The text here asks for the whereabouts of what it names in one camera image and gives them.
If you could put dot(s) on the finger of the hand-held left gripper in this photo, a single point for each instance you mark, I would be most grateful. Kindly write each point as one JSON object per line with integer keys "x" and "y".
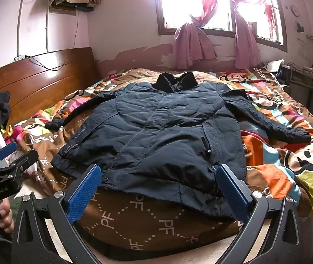
{"x": 6, "y": 151}
{"x": 21, "y": 161}

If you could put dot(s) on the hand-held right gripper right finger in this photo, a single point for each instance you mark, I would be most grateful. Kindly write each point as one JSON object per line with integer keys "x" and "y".
{"x": 232, "y": 192}

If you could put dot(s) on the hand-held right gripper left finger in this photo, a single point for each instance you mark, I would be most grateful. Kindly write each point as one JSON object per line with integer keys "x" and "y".
{"x": 85, "y": 192}

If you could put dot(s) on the dark navy jacket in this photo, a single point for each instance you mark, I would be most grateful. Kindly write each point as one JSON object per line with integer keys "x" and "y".
{"x": 159, "y": 121}

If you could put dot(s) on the person's left hand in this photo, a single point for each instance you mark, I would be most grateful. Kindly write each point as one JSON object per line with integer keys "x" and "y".
{"x": 5, "y": 217}

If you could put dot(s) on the colourful cartoon printed blanket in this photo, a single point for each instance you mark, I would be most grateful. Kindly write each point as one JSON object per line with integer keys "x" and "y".
{"x": 269, "y": 170}

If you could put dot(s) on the wooden headboard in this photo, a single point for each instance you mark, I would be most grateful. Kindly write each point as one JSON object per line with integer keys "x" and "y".
{"x": 35, "y": 88}

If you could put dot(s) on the white power strip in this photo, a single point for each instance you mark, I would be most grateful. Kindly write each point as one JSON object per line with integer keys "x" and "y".
{"x": 19, "y": 58}

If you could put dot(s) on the cluttered desk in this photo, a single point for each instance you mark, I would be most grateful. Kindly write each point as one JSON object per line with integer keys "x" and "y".
{"x": 304, "y": 82}

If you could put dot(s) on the white bag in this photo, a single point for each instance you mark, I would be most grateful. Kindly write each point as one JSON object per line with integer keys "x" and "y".
{"x": 275, "y": 65}

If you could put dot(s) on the pink curtain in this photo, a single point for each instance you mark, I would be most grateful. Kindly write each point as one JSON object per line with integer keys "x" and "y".
{"x": 192, "y": 41}
{"x": 245, "y": 46}

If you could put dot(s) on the window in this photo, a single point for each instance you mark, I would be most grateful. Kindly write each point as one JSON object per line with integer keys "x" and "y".
{"x": 222, "y": 11}

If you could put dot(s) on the white wall pipe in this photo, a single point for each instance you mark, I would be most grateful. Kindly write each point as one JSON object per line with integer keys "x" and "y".
{"x": 19, "y": 19}

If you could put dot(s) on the black wall shelf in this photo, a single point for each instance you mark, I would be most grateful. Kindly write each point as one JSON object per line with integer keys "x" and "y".
{"x": 71, "y": 7}

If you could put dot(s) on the black wall fixture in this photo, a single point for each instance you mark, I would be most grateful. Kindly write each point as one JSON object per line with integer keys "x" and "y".
{"x": 300, "y": 27}

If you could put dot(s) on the round wall clock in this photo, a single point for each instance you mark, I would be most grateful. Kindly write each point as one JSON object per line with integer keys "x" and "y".
{"x": 295, "y": 10}

